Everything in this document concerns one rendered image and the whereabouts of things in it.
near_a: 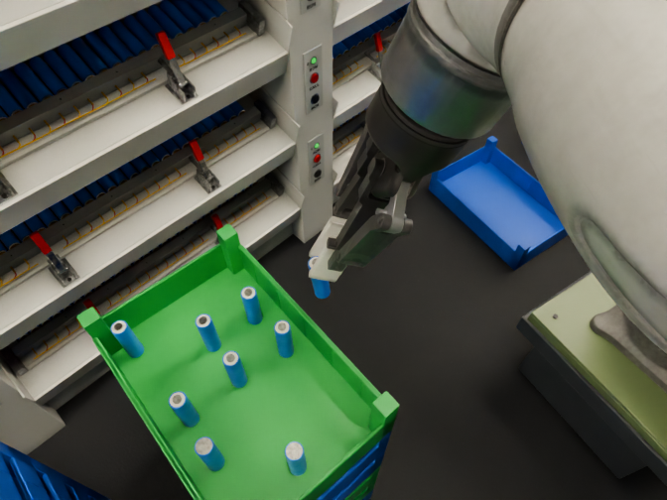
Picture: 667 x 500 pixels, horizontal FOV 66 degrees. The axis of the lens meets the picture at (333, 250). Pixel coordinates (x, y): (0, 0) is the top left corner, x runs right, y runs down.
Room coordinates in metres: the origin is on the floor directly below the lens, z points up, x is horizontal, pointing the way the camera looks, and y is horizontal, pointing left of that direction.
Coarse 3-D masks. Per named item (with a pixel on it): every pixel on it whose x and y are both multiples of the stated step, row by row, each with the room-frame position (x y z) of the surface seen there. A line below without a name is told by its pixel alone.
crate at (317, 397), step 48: (192, 288) 0.35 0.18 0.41; (240, 288) 0.35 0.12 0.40; (96, 336) 0.25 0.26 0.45; (144, 336) 0.28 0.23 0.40; (192, 336) 0.28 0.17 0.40; (240, 336) 0.28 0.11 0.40; (144, 384) 0.22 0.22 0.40; (192, 384) 0.22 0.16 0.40; (288, 384) 0.22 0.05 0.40; (336, 384) 0.22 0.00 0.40; (192, 432) 0.16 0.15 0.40; (240, 432) 0.16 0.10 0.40; (288, 432) 0.16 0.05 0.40; (336, 432) 0.16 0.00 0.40; (384, 432) 0.16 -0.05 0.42; (192, 480) 0.11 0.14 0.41; (240, 480) 0.12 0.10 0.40; (288, 480) 0.12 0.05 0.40
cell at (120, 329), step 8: (120, 320) 0.27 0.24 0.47; (112, 328) 0.26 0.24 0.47; (120, 328) 0.26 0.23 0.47; (128, 328) 0.26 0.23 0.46; (120, 336) 0.25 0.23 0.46; (128, 336) 0.26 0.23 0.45; (136, 336) 0.27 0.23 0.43; (128, 344) 0.25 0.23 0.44; (136, 344) 0.26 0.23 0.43; (128, 352) 0.25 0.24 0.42; (136, 352) 0.25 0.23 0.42
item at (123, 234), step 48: (192, 144) 0.61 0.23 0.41; (240, 144) 0.69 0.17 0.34; (288, 144) 0.71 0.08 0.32; (96, 192) 0.55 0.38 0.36; (144, 192) 0.57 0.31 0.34; (192, 192) 0.58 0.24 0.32; (0, 240) 0.46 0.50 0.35; (48, 240) 0.46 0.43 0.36; (96, 240) 0.48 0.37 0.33; (144, 240) 0.49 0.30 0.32; (0, 288) 0.39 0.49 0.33; (48, 288) 0.40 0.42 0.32; (0, 336) 0.32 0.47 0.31
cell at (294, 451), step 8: (288, 448) 0.13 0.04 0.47; (296, 448) 0.13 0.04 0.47; (288, 456) 0.12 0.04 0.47; (296, 456) 0.12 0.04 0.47; (304, 456) 0.13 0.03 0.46; (288, 464) 0.12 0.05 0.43; (296, 464) 0.12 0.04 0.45; (304, 464) 0.12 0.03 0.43; (296, 472) 0.12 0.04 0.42; (304, 472) 0.12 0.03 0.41
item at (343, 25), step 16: (336, 0) 0.78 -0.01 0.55; (352, 0) 0.85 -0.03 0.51; (368, 0) 0.86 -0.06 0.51; (384, 0) 0.87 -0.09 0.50; (400, 0) 0.91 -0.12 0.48; (336, 16) 0.81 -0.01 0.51; (352, 16) 0.82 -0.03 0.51; (368, 16) 0.85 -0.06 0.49; (336, 32) 0.79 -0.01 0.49; (352, 32) 0.83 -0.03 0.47
